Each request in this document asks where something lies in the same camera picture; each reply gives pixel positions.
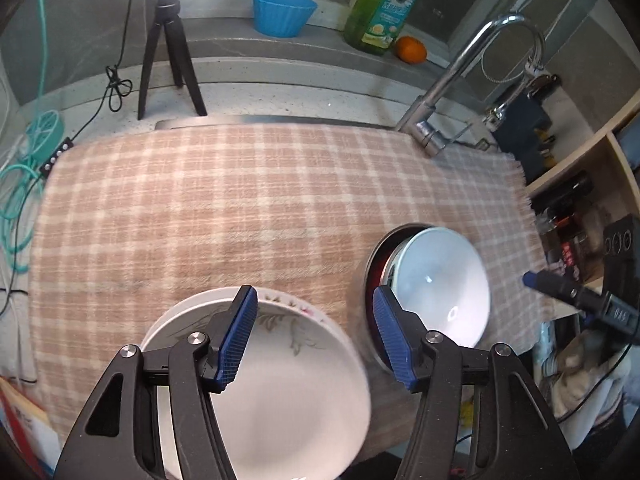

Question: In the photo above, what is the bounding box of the white ceramic bowl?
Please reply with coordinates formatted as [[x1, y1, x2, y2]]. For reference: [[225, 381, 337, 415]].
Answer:
[[381, 226, 490, 348]]

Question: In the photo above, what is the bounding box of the red rimmed steel bowl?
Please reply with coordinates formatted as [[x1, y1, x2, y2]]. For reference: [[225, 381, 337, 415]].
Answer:
[[356, 223, 431, 372]]

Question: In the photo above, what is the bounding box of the chrome kitchen faucet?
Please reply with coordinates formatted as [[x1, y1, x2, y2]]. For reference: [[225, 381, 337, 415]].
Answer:
[[394, 13, 549, 158]]

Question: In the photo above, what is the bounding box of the white plate with pink flowers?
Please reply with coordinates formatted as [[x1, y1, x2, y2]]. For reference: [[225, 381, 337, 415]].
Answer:
[[141, 286, 364, 378]]

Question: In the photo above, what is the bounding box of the wooden shelf unit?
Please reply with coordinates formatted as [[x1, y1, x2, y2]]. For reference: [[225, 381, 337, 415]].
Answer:
[[526, 94, 639, 288]]

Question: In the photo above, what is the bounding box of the white plate with leaf print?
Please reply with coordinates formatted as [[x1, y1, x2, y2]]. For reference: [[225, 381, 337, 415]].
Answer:
[[142, 300, 372, 480]]

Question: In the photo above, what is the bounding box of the pink plaid cloth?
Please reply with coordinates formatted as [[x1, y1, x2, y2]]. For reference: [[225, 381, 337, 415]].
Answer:
[[28, 125, 552, 437]]

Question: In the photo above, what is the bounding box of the black inline light controller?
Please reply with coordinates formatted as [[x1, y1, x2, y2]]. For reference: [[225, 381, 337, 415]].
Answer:
[[39, 138, 74, 179]]

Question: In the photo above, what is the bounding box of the teal round power strip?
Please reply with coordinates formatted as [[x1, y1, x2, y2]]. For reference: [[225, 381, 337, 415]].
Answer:
[[26, 110, 64, 165]]

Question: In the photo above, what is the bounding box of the orange fruit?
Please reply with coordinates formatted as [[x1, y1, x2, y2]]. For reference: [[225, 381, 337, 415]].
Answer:
[[394, 36, 427, 65]]

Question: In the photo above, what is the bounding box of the blue ribbed cup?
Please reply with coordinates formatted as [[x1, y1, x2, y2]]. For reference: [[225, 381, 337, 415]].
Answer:
[[253, 0, 318, 38]]

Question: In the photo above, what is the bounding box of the black mini tripod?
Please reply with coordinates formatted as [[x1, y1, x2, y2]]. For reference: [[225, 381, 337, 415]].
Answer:
[[137, 0, 207, 120]]

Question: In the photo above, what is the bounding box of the green dish soap bottle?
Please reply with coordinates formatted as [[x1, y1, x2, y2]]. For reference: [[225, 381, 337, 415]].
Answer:
[[343, 0, 416, 55]]

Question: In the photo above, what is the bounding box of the teal power cable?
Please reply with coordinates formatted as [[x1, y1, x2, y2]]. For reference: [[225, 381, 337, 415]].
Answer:
[[0, 0, 57, 276]]

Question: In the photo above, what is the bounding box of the thin black cable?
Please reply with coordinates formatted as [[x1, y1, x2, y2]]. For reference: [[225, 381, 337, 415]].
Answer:
[[0, 0, 139, 319]]

